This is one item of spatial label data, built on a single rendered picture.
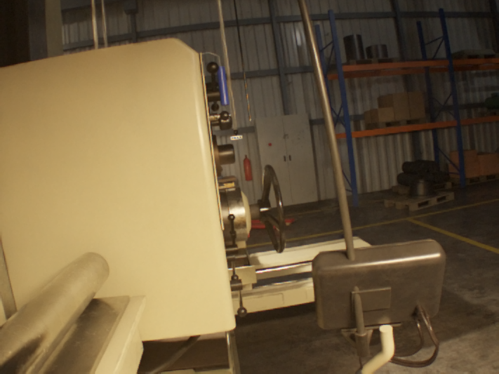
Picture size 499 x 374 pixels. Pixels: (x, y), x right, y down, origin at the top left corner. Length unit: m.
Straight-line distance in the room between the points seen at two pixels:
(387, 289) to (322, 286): 0.17
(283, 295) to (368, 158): 7.70
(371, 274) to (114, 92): 0.81
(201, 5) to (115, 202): 8.72
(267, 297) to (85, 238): 1.44
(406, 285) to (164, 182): 0.68
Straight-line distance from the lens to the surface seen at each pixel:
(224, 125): 1.47
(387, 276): 0.98
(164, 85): 1.04
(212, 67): 1.07
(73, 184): 1.09
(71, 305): 0.83
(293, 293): 2.35
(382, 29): 10.48
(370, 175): 9.84
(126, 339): 0.88
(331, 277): 0.96
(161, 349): 2.06
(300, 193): 8.64
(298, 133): 8.58
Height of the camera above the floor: 1.60
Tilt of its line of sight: 3 degrees down
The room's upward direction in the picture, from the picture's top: 7 degrees counter-clockwise
